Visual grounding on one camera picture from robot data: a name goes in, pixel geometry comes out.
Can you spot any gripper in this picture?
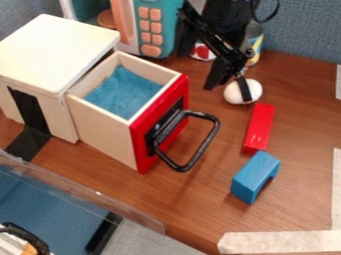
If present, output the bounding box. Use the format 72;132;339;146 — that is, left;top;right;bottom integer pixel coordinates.
172;3;259;92

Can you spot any drawer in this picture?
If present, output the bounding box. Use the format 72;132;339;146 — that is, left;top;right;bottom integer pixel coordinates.
64;50;223;175

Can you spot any red and white toy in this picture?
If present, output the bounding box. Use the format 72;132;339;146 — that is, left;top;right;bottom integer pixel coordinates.
187;41;219;63

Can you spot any toy microwave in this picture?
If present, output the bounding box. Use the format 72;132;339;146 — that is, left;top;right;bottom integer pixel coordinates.
58;0;185;60

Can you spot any white toy rice ball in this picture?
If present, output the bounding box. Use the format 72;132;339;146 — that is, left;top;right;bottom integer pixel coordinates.
222;78;264;106

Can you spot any can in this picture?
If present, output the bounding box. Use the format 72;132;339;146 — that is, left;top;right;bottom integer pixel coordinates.
243;21;267;68

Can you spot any blue cloth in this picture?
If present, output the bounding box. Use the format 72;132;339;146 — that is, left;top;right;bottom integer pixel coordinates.
82;64;166;122

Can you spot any red block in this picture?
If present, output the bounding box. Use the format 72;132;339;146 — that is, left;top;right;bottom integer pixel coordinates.
240;102;276;156

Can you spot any blue arch block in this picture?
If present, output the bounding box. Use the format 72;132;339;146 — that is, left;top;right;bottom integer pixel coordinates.
228;149;283;206

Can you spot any cabinet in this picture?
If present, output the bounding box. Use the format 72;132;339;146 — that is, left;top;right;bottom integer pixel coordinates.
0;13;123;144

